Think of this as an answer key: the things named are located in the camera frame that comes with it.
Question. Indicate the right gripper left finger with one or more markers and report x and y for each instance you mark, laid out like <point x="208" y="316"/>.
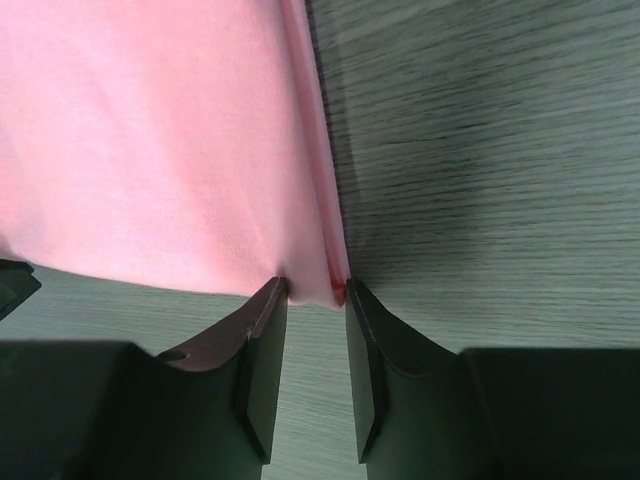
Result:
<point x="204" y="409"/>

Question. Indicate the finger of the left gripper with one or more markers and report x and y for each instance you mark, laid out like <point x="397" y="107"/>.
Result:
<point x="17" y="284"/>

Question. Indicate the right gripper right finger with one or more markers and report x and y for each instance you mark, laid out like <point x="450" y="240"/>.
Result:
<point x="424" y="412"/>

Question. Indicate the pink t shirt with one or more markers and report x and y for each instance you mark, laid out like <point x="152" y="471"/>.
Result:
<point x="176" y="144"/>

